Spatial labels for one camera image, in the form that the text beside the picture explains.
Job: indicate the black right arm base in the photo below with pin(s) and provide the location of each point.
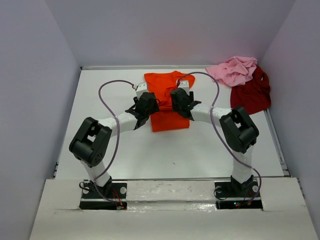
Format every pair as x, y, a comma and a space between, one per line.
227, 199

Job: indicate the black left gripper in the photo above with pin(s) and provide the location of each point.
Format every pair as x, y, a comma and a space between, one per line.
154, 108

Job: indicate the pink t shirt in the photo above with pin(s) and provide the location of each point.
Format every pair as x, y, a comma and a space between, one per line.
235, 71

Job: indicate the dark red t shirt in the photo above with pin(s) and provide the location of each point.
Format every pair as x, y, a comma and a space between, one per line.
254, 96

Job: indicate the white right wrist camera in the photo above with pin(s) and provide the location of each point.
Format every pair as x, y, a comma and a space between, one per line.
184, 84

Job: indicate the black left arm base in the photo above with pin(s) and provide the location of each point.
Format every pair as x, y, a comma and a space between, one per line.
114, 200

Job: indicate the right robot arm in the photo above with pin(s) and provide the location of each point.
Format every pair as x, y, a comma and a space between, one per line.
237, 132

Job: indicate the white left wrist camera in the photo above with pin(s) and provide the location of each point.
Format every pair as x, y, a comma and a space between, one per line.
140, 89

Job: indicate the orange t shirt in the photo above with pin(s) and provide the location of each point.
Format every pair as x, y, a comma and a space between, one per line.
161, 84

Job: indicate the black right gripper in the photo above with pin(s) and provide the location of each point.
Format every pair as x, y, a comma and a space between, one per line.
191, 97

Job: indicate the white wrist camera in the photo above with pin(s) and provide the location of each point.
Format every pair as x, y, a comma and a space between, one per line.
184, 84
140, 89

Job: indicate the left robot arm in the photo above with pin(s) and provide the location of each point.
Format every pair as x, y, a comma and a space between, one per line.
89, 145

